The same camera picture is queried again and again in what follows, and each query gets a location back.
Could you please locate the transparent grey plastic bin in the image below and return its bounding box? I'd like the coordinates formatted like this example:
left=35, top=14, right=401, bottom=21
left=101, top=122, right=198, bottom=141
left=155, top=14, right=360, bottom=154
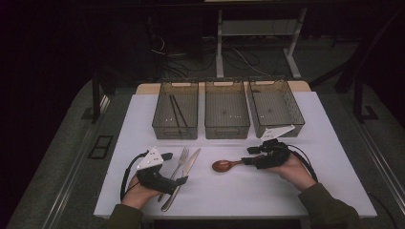
left=152, top=79, right=200, bottom=140
left=204, top=79, right=251, bottom=140
left=247, top=76, right=306, bottom=138

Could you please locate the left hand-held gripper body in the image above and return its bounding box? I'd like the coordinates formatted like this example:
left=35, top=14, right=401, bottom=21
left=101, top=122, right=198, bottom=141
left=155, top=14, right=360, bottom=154
left=136, top=146, right=178, bottom=196

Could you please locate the brown wooden spoon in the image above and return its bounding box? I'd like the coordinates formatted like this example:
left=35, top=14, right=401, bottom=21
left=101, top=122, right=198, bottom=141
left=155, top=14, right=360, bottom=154
left=211, top=159, right=245, bottom=174

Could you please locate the bundle of floor cables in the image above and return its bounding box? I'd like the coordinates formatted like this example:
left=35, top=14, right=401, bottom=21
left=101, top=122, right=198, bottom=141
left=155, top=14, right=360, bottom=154
left=149, top=34, right=271, bottom=79

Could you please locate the white metal stand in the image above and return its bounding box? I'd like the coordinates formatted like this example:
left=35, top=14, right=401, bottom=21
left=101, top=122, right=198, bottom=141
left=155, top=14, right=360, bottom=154
left=215, top=8, right=309, bottom=80

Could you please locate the black metal stand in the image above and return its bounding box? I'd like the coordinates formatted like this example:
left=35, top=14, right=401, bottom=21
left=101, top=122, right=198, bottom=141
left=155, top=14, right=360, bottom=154
left=91, top=68, right=111, bottom=124
left=352, top=77, right=380, bottom=123

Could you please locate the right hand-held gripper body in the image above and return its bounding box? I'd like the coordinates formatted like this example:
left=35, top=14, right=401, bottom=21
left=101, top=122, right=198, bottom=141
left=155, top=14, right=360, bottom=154
left=254, top=124, right=296, bottom=170

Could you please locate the metal floor rail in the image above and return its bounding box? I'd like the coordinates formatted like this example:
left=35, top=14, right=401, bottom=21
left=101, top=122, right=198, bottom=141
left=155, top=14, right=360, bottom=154
left=356, top=122, right=405, bottom=208
left=41, top=94, right=111, bottom=229

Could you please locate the silver metal knife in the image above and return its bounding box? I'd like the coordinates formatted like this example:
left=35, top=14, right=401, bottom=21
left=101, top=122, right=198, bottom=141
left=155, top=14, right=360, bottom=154
left=160, top=148, right=202, bottom=213

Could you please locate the person's left hand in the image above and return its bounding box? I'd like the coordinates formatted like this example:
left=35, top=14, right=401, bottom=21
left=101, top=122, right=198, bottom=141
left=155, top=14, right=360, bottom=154
left=122, top=175, right=162, bottom=210

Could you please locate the black chopstick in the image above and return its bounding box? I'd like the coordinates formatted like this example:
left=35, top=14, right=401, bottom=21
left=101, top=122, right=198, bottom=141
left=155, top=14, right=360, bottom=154
left=168, top=94, right=182, bottom=129
left=172, top=94, right=189, bottom=128

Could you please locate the person's right hand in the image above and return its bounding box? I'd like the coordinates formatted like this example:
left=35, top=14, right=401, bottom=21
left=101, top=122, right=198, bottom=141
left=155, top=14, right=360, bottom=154
left=264, top=154, right=318, bottom=192

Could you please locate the silver metal fork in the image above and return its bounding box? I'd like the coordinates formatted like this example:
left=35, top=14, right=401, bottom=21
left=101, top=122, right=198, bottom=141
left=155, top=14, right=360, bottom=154
left=158, top=146, right=190, bottom=203

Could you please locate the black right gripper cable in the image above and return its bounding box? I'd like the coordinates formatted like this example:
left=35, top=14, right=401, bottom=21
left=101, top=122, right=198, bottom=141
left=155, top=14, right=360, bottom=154
left=280, top=144, right=319, bottom=184

